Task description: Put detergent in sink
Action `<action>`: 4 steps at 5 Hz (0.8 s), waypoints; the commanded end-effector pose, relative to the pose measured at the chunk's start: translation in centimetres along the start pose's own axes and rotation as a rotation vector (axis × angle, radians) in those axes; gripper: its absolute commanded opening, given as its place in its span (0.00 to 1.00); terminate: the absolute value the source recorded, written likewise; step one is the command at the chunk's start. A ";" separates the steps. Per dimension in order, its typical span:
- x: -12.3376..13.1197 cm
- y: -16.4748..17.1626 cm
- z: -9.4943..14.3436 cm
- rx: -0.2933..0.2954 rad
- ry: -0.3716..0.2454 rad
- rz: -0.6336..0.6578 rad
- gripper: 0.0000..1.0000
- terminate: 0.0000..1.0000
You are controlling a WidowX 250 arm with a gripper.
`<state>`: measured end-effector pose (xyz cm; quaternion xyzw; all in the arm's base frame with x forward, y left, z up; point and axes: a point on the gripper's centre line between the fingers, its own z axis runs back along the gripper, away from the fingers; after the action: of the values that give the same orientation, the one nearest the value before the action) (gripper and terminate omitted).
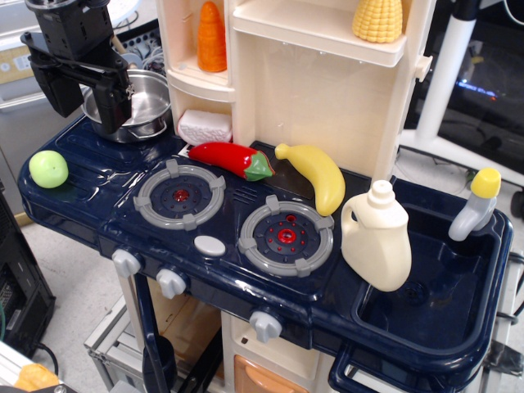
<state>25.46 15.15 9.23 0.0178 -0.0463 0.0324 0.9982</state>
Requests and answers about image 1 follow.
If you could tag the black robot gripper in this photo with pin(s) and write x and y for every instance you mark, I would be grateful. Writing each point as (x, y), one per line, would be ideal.
(73, 47)

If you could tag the cream toy detergent bottle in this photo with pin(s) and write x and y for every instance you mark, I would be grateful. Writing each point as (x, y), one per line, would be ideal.
(375, 241)

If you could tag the navy toy sink basin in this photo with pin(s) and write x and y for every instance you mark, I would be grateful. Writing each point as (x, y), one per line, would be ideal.
(443, 306)

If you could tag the stainless steel pot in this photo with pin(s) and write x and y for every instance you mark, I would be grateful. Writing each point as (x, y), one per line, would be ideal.
(151, 109)

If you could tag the green toy apple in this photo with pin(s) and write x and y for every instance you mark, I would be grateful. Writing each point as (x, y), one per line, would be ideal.
(48, 169)

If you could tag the orange toy carrot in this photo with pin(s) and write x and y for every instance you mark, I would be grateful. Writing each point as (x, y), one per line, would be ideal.
(211, 48)

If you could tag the left grey stove burner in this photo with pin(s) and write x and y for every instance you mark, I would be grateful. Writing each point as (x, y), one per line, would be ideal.
(180, 197)

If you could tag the grey stove burner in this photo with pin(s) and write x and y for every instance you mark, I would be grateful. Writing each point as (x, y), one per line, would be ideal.
(286, 238)
(180, 197)

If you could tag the left grey stove knob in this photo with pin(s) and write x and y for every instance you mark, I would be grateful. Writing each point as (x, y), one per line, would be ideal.
(125, 263)

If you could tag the grey stove knob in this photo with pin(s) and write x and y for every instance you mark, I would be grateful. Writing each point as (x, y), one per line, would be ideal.
(171, 284)
(125, 263)
(266, 326)

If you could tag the red toy chili pepper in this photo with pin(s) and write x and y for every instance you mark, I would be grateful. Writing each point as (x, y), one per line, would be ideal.
(245, 162)

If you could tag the grey oval button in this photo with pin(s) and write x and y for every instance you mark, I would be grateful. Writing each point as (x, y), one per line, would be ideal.
(209, 246)

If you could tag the middle grey stove knob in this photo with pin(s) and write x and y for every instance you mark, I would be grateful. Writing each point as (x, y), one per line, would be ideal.
(171, 284)

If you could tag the cream toy kitchen shelf unit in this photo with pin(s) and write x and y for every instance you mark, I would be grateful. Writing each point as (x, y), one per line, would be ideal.
(296, 74)

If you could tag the black computer case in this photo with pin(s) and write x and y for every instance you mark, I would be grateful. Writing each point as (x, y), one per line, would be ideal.
(27, 303)

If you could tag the right grey stove burner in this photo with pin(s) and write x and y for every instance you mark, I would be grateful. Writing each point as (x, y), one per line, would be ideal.
(286, 238)

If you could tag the yellow toy banana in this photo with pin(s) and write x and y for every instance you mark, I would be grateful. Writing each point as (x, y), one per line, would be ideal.
(320, 170)

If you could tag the right grey stove knob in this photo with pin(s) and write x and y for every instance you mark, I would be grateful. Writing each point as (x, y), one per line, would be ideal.
(266, 326)

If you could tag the yellow toy corn cob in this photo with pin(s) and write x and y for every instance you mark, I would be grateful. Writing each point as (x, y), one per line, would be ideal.
(378, 21)

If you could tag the orange toy drawer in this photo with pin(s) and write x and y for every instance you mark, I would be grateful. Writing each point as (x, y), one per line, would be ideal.
(252, 378)

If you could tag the white pole stand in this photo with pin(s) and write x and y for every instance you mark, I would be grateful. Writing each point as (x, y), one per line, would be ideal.
(424, 139)

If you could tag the navy toy kitchen counter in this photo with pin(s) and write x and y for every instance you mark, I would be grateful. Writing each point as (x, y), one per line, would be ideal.
(95, 206)

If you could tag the grey yellow toy faucet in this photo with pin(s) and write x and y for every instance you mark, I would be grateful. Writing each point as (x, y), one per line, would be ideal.
(477, 212)

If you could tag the aluminium frame cart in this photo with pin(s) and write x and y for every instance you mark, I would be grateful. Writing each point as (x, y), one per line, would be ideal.
(114, 350)

